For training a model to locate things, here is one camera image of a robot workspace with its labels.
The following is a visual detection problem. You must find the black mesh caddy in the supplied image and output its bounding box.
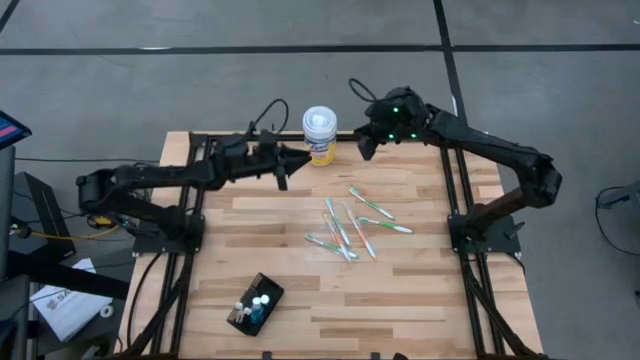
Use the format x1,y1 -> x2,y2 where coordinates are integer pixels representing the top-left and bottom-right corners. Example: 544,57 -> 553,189
225,271 -> 286,338

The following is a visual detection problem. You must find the black floor beam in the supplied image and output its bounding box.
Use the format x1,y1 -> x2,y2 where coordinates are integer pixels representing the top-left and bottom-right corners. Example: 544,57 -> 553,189
0,248 -> 132,302

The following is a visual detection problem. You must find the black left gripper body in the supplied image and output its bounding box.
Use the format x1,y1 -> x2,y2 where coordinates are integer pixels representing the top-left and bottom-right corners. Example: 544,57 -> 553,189
254,128 -> 290,193

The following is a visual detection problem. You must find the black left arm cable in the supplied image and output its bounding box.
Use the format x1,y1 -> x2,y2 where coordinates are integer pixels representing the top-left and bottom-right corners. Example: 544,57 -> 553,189
248,97 -> 291,139

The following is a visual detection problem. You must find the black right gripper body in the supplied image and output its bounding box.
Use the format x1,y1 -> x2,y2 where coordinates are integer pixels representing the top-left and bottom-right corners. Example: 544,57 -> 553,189
352,123 -> 397,147

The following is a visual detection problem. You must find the Lysol wipes canister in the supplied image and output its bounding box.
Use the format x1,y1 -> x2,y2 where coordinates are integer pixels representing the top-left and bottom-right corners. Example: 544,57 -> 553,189
301,104 -> 339,168

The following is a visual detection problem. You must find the white paper booklet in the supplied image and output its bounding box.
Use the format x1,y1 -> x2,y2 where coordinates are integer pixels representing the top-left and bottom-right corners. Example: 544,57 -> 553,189
28,257 -> 114,344

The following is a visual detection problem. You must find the monitor with blue pink screen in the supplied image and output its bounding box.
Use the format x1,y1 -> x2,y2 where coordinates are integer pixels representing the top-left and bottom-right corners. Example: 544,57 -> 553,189
0,109 -> 33,151

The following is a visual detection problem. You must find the yellow cable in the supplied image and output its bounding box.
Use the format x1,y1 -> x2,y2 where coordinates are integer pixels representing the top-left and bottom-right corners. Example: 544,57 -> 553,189
9,214 -> 122,242

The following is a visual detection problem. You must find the black computer box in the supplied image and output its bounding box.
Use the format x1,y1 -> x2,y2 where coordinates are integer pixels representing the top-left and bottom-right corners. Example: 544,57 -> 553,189
13,171 -> 77,262

